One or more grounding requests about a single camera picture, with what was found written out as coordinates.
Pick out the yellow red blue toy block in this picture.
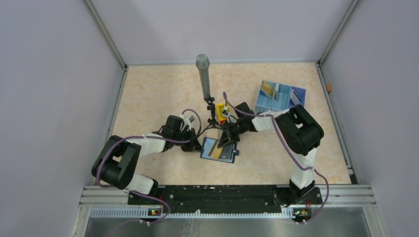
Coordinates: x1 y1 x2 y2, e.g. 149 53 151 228
216 103 231 124

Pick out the gold credit card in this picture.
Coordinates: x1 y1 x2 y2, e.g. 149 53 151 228
208 140 223 160
260 80 275 98

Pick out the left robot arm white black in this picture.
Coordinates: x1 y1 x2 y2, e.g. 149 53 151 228
91 115 202 204

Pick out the light blue drawer left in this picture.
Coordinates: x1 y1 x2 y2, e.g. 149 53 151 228
255 81 276 114

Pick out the aluminium frame front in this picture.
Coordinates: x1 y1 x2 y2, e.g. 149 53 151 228
71 185 388 237

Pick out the black credit card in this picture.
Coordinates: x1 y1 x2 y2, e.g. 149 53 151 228
274 83 280 101
218 146 233 162

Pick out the purple drawer right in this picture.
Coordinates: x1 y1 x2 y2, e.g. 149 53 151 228
289 86 306 108

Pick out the light blue drawer middle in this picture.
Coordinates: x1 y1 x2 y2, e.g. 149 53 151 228
271 83 291 111

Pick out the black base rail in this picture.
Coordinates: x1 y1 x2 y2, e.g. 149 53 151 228
127 185 323 214

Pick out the dark blue card holder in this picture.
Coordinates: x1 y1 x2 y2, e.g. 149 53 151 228
200 137 240 163

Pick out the small wooden knob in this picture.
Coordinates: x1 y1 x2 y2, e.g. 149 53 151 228
325 83 333 93

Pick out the light blue drawer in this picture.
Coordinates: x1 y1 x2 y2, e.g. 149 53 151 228
271 83 291 111
255 81 276 114

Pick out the grey microphone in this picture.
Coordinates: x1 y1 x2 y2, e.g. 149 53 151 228
196 54 211 101

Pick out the black tripod stand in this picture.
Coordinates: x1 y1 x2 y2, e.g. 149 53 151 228
197 97 222 137

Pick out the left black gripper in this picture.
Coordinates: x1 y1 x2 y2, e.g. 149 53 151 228
173 127 204 152

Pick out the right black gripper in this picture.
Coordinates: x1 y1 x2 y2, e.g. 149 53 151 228
218 119 247 150

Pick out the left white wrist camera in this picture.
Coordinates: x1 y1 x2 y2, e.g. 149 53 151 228
180 115 195 131

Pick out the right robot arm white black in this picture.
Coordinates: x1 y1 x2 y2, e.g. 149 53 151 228
217 102 324 203

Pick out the silver credit card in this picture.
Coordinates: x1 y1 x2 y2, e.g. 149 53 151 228
290 89 301 105

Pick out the white cable duct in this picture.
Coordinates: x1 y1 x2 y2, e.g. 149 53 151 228
90 207 295 219

